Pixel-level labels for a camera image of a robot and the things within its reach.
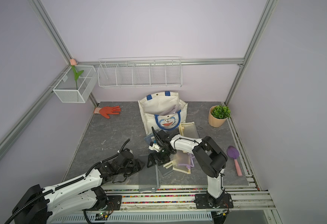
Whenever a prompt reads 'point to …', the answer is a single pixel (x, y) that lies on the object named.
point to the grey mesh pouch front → (148, 178)
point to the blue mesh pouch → (148, 139)
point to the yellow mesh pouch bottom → (181, 160)
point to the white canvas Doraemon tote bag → (164, 111)
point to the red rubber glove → (106, 111)
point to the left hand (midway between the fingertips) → (142, 167)
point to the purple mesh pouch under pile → (192, 164)
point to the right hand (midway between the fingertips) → (153, 165)
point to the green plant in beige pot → (218, 115)
